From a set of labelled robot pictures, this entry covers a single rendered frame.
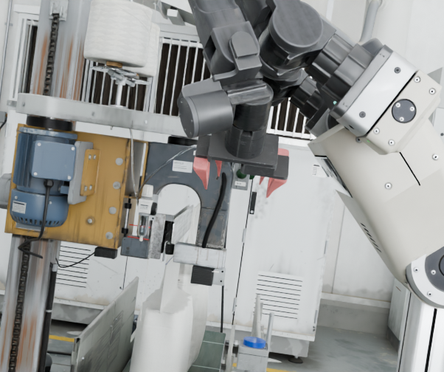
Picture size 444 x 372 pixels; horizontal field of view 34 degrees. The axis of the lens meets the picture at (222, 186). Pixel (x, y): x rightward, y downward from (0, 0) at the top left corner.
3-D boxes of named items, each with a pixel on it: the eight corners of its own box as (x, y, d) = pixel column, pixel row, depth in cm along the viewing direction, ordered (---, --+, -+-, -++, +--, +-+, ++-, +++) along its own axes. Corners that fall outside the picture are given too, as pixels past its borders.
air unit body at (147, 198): (150, 243, 198) (157, 187, 197) (133, 240, 198) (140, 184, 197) (152, 240, 203) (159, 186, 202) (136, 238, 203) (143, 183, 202)
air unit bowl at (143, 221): (145, 238, 198) (148, 215, 198) (135, 236, 199) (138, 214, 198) (147, 237, 201) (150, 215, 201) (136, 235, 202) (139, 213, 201)
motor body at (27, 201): (57, 230, 185) (69, 133, 183) (-2, 222, 185) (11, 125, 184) (72, 224, 200) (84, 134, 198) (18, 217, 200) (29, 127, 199)
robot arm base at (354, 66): (383, 57, 112) (335, 119, 112) (342, 25, 112) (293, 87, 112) (394, 49, 103) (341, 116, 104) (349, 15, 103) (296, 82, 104)
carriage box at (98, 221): (116, 249, 204) (130, 138, 202) (-2, 232, 205) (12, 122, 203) (131, 239, 228) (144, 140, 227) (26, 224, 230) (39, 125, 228)
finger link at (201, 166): (195, 169, 117) (199, 126, 111) (239, 175, 117) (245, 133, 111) (189, 200, 113) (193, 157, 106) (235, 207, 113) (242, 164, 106)
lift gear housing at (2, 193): (10, 212, 210) (15, 174, 209) (-9, 209, 210) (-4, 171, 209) (22, 209, 220) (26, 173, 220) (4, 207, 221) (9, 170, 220)
